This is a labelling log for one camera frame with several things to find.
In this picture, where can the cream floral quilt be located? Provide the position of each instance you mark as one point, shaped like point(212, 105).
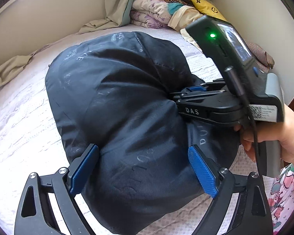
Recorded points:
point(152, 12)

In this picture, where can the person's right hand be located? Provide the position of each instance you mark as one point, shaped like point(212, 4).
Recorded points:
point(291, 137)

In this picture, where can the beige sheet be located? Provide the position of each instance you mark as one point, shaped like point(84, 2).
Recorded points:
point(12, 68)
point(112, 9)

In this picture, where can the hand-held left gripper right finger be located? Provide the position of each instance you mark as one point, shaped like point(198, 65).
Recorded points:
point(202, 171)

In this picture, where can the black puffer jacket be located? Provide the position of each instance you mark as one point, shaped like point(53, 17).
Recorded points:
point(125, 102)

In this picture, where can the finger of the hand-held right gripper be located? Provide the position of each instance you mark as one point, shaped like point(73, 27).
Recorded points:
point(194, 88)
point(210, 107)

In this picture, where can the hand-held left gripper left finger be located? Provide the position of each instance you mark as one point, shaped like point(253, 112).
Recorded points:
point(84, 169)

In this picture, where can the person's floral clothing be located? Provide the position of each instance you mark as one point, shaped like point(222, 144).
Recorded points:
point(286, 191)

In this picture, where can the yellow patterned pillow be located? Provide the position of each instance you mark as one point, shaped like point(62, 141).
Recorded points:
point(205, 6)

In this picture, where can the striped cloth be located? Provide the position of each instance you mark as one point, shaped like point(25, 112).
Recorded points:
point(259, 53)

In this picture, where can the white knitted bedspread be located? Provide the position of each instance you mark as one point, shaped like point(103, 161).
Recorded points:
point(19, 117)

